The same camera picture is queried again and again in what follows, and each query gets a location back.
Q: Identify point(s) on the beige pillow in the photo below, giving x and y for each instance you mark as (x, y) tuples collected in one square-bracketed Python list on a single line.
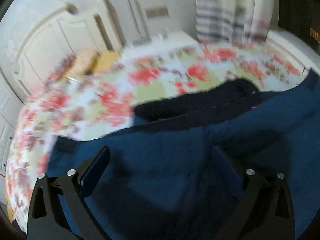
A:
[(86, 60)]

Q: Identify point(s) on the floral patterned quilt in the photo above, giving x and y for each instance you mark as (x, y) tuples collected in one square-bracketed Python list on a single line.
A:
[(100, 100)]

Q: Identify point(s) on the wall socket plate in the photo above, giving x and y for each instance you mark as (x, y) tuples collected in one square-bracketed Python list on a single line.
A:
[(156, 11)]

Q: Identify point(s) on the white bed headboard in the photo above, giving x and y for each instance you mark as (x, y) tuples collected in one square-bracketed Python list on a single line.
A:
[(50, 37)]

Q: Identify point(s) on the round patterned cushion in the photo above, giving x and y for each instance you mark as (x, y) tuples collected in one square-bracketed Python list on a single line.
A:
[(61, 68)]

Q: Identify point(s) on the dark blue fleece garment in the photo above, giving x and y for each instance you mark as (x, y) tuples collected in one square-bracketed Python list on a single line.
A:
[(175, 155)]

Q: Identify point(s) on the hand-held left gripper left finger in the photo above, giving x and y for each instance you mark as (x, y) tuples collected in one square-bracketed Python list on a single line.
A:
[(93, 175)]

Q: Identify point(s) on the white panelled wardrobe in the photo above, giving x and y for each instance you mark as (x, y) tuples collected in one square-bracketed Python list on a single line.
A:
[(7, 125)]

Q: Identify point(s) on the striped curtain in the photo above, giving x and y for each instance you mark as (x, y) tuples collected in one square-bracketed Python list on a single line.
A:
[(225, 15)]

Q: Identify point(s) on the white nightstand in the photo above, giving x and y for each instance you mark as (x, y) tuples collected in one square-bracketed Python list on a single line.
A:
[(172, 40)]

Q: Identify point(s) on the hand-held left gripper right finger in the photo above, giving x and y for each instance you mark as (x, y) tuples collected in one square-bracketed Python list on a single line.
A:
[(226, 172)]

